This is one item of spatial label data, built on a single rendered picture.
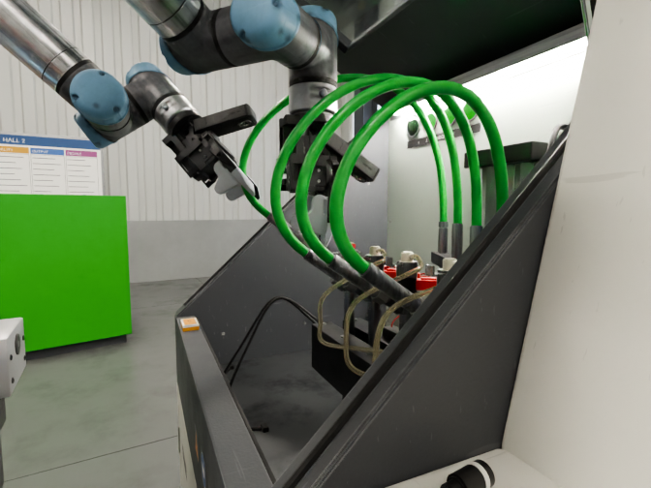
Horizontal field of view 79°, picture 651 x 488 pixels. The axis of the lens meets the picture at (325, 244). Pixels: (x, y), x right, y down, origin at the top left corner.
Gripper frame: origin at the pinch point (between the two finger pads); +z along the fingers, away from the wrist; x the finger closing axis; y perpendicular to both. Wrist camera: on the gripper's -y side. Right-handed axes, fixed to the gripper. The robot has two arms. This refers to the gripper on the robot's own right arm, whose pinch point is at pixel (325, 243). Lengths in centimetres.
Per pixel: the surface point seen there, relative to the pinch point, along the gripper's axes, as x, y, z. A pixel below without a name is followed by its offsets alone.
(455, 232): 8.5, -19.7, -1.8
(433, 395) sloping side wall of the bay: 35.0, 6.8, 8.8
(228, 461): 23.1, 20.6, 17.6
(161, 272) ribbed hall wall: -644, 5, 99
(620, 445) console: 43.8, -1.5, 10.1
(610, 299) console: 41.4, -3.8, 0.9
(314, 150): 16.6, 9.0, -12.3
